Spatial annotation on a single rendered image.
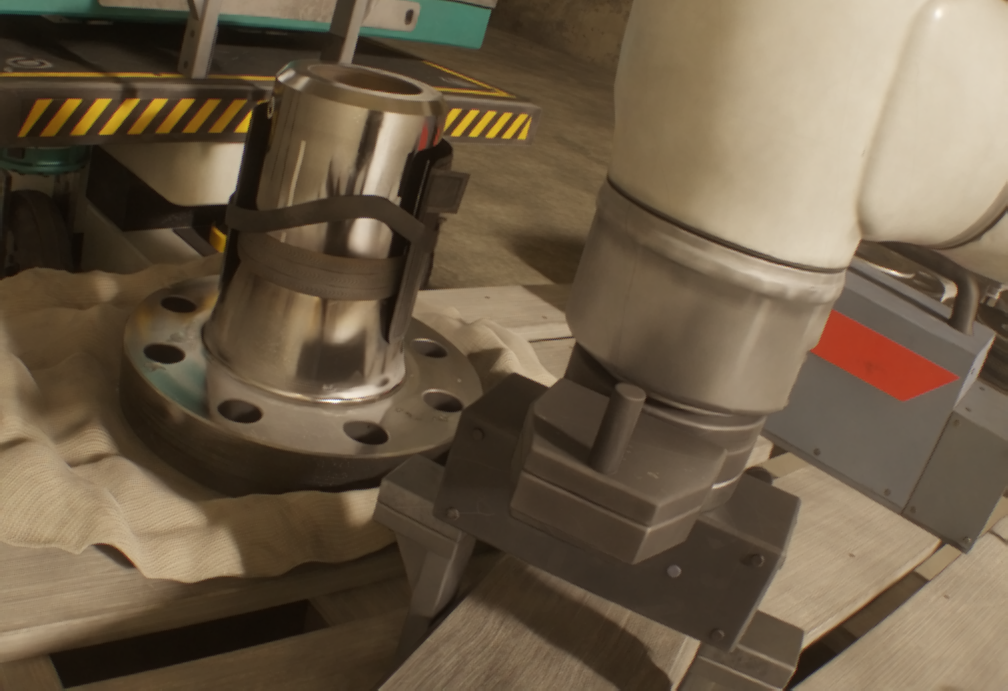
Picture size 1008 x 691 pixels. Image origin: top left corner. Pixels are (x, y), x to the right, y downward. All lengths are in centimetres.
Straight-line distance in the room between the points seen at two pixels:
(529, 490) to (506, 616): 16
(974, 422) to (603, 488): 61
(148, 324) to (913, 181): 52
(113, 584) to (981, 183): 45
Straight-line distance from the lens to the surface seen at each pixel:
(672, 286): 29
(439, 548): 39
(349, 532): 54
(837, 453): 88
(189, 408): 58
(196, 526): 53
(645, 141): 29
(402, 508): 39
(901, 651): 70
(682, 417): 31
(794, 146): 27
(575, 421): 29
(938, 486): 87
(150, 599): 52
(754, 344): 30
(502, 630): 41
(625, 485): 26
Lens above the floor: 49
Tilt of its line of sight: 22 degrees down
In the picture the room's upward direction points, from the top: 16 degrees clockwise
